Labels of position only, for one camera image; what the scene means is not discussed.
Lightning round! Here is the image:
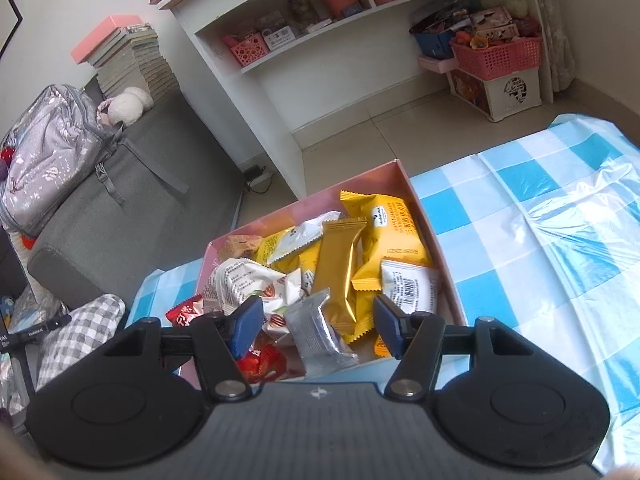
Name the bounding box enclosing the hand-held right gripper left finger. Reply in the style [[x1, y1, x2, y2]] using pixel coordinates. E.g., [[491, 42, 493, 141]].
[[100, 295, 266, 402]]

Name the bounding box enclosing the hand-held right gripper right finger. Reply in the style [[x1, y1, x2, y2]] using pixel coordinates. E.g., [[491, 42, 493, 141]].
[[372, 294, 531, 401]]

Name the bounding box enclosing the yellow orange snack packet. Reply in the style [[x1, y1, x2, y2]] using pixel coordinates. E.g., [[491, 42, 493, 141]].
[[372, 334, 398, 359]]

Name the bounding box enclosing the small red candy packet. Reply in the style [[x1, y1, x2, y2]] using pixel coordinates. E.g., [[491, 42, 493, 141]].
[[235, 342, 288, 383]]

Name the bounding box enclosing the white packet with black print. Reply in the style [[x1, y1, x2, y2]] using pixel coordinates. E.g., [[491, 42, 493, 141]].
[[381, 257, 441, 328]]

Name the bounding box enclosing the large white snack packet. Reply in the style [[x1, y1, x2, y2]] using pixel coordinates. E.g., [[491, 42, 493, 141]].
[[202, 257, 306, 311]]

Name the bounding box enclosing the red snack packet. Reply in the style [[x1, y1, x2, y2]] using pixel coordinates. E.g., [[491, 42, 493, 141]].
[[166, 296, 206, 328]]

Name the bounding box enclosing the small silver white packet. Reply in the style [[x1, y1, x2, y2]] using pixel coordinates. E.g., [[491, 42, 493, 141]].
[[285, 289, 360, 380]]

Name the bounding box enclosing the long orange gold packet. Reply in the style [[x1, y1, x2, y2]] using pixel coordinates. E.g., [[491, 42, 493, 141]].
[[311, 217, 373, 343]]

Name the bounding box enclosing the clear bun packet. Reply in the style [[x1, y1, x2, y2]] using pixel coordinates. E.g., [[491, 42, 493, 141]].
[[217, 234, 263, 261]]

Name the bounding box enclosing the pink and silver cardboard box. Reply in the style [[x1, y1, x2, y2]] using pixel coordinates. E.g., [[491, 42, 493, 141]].
[[172, 159, 468, 386]]

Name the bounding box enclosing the large yellow snack packet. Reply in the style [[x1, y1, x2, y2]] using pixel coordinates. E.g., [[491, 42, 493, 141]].
[[340, 190, 432, 291]]

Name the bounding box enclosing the small orange and white packet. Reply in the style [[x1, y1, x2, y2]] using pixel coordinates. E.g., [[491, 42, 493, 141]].
[[257, 210, 342, 267]]

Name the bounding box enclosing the grey sofa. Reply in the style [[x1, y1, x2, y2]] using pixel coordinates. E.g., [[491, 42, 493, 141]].
[[27, 75, 246, 306]]

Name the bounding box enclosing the blue checked tablecloth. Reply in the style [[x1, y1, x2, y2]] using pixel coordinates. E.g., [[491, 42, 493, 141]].
[[125, 114, 640, 476]]

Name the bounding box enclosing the grey checked cloth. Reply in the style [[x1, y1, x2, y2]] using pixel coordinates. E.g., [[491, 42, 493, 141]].
[[37, 294, 126, 391]]

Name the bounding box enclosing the black device on stand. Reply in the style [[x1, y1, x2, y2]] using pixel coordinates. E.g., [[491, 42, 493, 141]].
[[0, 312, 73, 396]]

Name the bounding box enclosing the white plush toy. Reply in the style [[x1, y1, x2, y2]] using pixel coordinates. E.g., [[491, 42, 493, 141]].
[[97, 86, 155, 126]]

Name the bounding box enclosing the white carved storage box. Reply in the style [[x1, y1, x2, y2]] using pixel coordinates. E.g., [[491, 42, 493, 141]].
[[447, 66, 542, 122]]

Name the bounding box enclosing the grey patterned backpack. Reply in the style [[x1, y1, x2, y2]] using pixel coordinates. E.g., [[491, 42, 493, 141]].
[[0, 84, 191, 238]]

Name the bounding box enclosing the white bookshelf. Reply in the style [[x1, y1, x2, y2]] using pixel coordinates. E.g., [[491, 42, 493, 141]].
[[157, 0, 553, 198]]

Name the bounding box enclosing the small pink perforated basket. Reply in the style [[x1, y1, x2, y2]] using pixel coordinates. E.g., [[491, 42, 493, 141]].
[[222, 32, 266, 67]]

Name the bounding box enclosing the stack of books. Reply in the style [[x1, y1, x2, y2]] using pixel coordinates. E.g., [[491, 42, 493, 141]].
[[89, 22, 181, 98]]

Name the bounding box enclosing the blue plastic basket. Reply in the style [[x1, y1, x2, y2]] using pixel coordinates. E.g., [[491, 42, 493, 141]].
[[411, 30, 456, 58]]

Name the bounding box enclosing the large pink plastic basket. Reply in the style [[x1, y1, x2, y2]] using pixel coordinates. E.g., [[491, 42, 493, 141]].
[[450, 35, 543, 82]]

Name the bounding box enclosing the white labelled box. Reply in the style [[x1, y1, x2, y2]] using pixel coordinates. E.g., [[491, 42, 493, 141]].
[[262, 25, 296, 51]]

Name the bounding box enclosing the pink flat box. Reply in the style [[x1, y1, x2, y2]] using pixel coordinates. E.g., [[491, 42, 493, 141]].
[[71, 15, 143, 65]]

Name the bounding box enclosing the lace curtain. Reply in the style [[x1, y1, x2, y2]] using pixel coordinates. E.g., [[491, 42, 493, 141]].
[[530, 0, 576, 93]]

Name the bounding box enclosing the pale green plush toy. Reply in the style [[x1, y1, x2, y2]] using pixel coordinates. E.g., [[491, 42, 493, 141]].
[[480, 0, 530, 16]]

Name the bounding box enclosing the black picture frame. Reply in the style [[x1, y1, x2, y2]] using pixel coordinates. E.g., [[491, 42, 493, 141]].
[[0, 0, 23, 58]]

